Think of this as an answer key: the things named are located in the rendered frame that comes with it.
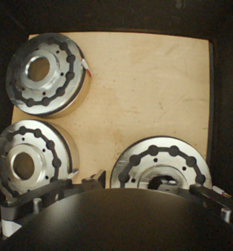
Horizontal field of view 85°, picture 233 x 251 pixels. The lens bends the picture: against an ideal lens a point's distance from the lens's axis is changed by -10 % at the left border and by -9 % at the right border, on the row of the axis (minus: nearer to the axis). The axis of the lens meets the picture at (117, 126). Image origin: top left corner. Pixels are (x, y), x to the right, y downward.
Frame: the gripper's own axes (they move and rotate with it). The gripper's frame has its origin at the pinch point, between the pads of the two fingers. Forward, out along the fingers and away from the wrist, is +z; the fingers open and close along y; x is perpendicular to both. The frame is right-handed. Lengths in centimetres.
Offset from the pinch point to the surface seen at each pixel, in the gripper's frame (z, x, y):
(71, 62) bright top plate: -0.5, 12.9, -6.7
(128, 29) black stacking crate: 1.8, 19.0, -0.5
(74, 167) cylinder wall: 0.7, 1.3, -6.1
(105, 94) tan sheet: 2.3, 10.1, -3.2
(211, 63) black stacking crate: 2.7, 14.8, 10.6
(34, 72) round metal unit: 0.0, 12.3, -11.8
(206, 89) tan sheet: 2.3, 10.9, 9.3
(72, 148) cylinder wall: 1.0, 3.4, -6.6
